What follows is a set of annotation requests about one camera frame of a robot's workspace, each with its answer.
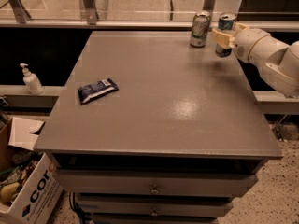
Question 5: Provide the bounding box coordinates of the blue silver redbull can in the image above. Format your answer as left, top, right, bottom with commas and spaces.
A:
215, 12, 236, 58

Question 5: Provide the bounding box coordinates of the dark blue snack packet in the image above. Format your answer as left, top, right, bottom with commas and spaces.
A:
78, 78, 119, 105

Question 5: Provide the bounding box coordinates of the top grey drawer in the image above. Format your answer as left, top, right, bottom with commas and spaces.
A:
53, 170, 258, 197

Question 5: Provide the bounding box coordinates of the green white 7up can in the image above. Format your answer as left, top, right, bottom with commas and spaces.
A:
190, 10, 211, 48

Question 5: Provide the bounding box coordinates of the grey drawer cabinet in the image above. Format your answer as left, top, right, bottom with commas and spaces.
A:
36, 31, 281, 224

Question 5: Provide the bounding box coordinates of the white pump sanitizer bottle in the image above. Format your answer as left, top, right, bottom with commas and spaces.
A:
20, 63, 44, 95

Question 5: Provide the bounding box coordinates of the white cardboard box with items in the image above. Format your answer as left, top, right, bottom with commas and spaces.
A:
0, 117, 63, 224

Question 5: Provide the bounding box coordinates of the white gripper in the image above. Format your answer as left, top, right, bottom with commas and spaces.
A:
212, 22, 270, 63

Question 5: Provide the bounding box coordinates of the grey drawer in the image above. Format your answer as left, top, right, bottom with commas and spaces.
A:
78, 195, 233, 217
53, 170, 258, 197

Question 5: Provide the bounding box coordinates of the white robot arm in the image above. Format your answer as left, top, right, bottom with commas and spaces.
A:
212, 22, 299, 96

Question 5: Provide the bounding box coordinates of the middle grey drawer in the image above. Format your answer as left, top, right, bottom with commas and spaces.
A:
78, 195, 233, 217

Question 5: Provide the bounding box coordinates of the metal window frame rail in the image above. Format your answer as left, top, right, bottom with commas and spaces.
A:
0, 19, 299, 32

